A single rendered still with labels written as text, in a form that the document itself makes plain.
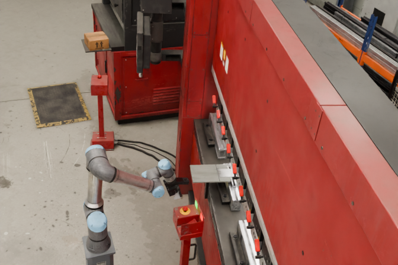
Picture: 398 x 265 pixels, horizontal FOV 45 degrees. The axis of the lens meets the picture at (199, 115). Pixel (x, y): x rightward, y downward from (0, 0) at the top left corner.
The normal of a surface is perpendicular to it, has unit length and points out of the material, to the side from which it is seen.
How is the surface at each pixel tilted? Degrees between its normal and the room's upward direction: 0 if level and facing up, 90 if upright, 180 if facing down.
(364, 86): 0
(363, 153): 0
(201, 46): 90
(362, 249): 90
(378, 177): 0
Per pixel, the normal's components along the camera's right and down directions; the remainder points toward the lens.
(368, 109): 0.07, -0.83
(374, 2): -0.94, 0.12
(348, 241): -0.99, 0.00
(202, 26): 0.13, 0.56
